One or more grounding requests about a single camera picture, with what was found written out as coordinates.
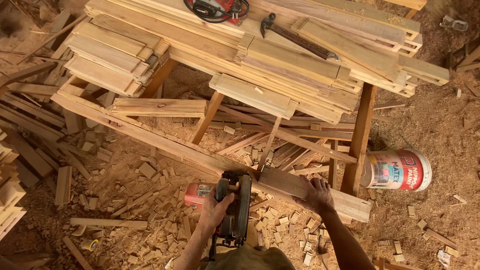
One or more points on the person's left hand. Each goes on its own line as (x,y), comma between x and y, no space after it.
(212,213)

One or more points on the person's right hand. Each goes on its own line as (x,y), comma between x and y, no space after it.
(318,198)

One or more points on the red and black circular saw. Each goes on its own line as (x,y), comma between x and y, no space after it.
(236,204)

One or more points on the short grey wooden board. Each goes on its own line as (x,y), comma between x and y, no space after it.
(281,182)

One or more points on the heap of small wood offcuts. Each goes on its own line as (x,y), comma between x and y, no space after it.
(157,210)

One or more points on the person's olive shirt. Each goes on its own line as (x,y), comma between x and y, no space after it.
(249,259)

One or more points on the white and red paint bucket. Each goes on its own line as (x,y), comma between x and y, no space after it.
(397,170)

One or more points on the long wooden plank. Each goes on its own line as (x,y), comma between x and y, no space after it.
(150,135)

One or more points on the flat bundle of wooden boards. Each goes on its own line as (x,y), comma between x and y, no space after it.
(159,107)

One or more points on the yellow tape roll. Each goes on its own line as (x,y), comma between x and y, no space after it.
(90,245)

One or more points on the wooden workbench piled with planks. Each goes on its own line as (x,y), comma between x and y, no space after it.
(285,63)

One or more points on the white paper scrap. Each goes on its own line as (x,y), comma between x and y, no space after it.
(444,258)

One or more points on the black claw hammer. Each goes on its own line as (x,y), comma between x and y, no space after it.
(296,39)

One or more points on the stack of short tenoned boards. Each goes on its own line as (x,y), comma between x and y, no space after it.
(112,56)

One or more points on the stack of pale wooden pieces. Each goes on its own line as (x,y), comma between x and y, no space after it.
(9,195)

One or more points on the grey metal clamp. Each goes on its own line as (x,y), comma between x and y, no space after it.
(454,24)

